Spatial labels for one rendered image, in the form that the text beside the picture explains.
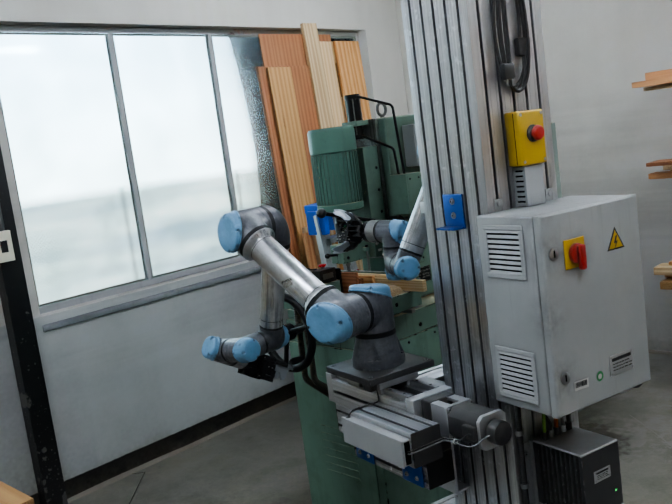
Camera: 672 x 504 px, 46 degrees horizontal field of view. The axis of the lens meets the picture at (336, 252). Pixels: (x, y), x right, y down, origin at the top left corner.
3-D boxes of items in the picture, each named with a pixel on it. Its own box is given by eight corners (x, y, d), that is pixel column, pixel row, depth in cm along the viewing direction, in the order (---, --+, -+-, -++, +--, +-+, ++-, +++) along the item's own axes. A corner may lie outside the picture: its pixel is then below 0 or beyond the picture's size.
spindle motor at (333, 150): (308, 214, 297) (297, 132, 293) (341, 207, 309) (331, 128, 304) (340, 213, 284) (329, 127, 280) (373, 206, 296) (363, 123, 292)
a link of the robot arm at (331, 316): (380, 309, 211) (255, 197, 237) (343, 323, 200) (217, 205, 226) (365, 342, 217) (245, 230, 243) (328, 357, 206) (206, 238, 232)
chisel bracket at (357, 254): (332, 267, 298) (329, 245, 297) (358, 260, 308) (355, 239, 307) (346, 268, 293) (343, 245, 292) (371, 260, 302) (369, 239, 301)
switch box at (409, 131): (406, 167, 305) (401, 125, 303) (422, 164, 311) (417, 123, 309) (418, 166, 300) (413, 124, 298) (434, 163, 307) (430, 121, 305)
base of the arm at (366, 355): (416, 360, 221) (412, 326, 220) (372, 374, 213) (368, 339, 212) (384, 351, 234) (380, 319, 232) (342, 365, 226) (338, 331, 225)
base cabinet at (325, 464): (310, 511, 318) (286, 341, 308) (405, 458, 357) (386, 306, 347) (393, 542, 285) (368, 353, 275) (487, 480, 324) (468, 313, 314)
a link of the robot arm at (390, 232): (399, 247, 248) (396, 221, 247) (374, 247, 256) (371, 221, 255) (415, 243, 253) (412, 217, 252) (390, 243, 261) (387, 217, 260)
